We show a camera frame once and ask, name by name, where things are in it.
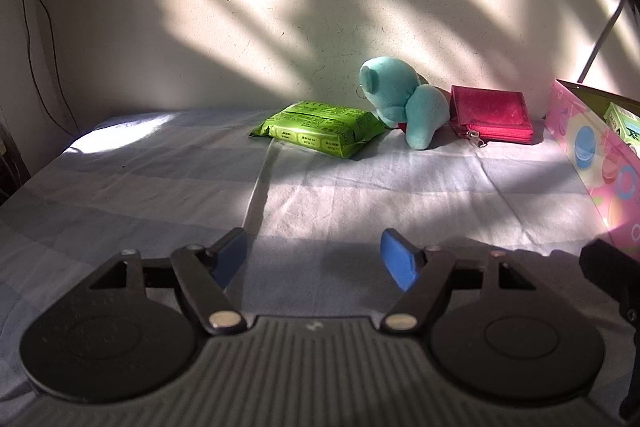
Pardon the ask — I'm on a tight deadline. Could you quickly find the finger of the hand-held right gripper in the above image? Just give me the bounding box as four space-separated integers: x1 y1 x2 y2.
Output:
579 238 640 419

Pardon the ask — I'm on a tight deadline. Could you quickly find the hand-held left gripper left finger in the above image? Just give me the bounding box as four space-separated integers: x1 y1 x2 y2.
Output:
89 227 249 337

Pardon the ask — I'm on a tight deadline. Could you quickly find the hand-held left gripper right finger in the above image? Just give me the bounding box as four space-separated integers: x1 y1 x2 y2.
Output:
380 228 535 337

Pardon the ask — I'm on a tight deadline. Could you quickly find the pink tin box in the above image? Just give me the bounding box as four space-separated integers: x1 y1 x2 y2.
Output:
544 79 640 263

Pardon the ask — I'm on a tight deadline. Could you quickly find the green and blue toothpaste box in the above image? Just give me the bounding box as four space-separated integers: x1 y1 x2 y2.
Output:
603 103 640 158

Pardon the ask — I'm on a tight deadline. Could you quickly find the green tissue packet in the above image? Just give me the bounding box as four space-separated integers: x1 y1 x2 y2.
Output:
249 100 387 159

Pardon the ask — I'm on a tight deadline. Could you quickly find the teal plush toy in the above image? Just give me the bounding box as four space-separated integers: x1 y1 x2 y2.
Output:
359 56 451 151

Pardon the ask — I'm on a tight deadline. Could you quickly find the pink wallet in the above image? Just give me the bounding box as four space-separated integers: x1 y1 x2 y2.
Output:
448 85 534 148

